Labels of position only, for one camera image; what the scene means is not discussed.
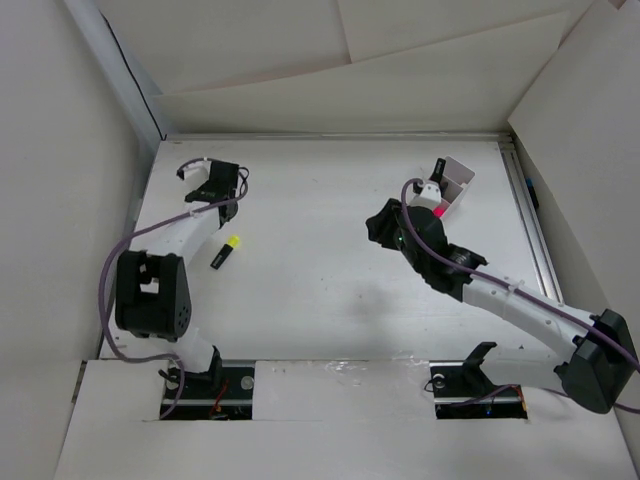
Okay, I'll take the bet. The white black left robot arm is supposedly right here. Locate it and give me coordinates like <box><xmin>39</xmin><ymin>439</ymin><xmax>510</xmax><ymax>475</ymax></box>
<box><xmin>103</xmin><ymin>158</ymin><xmax>248</xmax><ymax>397</ymax></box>

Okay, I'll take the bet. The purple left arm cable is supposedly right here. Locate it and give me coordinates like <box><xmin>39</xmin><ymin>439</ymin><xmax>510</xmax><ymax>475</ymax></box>
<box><xmin>98</xmin><ymin>156</ymin><xmax>250</xmax><ymax>419</ymax></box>

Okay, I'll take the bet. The white divided container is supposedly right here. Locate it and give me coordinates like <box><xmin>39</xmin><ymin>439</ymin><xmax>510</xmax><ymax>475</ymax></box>
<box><xmin>434</xmin><ymin>156</ymin><xmax>475</xmax><ymax>220</ymax></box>

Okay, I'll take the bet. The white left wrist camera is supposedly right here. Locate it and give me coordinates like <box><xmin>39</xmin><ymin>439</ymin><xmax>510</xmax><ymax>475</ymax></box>
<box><xmin>176</xmin><ymin>157</ymin><xmax>210</xmax><ymax>182</ymax></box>

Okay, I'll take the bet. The orange highlighter marker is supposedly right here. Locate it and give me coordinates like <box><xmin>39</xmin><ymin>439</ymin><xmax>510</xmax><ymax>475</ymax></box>
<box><xmin>430</xmin><ymin>158</ymin><xmax>446</xmax><ymax>184</ymax></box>

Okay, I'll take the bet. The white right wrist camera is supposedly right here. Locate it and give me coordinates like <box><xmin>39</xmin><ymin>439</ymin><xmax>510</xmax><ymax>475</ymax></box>
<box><xmin>409</xmin><ymin>181</ymin><xmax>442</xmax><ymax>210</ymax></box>

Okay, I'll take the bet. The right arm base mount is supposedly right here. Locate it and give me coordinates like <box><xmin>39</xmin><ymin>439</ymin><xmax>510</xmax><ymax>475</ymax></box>
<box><xmin>423</xmin><ymin>342</ymin><xmax>528</xmax><ymax>420</ymax></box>

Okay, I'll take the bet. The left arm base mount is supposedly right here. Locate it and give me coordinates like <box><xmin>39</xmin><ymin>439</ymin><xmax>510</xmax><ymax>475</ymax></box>
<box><xmin>159</xmin><ymin>360</ymin><xmax>256</xmax><ymax>421</ymax></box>

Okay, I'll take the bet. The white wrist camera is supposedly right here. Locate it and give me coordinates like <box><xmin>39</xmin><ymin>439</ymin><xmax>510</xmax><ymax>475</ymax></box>
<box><xmin>409</xmin><ymin>181</ymin><xmax>442</xmax><ymax>210</ymax></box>
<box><xmin>176</xmin><ymin>157</ymin><xmax>210</xmax><ymax>182</ymax></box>

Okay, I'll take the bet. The aluminium table edge rail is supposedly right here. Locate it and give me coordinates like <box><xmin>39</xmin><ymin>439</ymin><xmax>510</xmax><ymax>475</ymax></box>
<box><xmin>498</xmin><ymin>134</ymin><xmax>564</xmax><ymax>302</ymax></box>

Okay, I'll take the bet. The yellow highlighter marker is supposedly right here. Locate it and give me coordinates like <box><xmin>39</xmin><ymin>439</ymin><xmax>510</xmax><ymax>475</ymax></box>
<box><xmin>210</xmin><ymin>235</ymin><xmax>240</xmax><ymax>270</ymax></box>

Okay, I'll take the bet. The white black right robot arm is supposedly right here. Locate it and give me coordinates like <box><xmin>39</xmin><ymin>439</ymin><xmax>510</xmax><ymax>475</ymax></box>
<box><xmin>365</xmin><ymin>199</ymin><xmax>639</xmax><ymax>414</ymax></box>

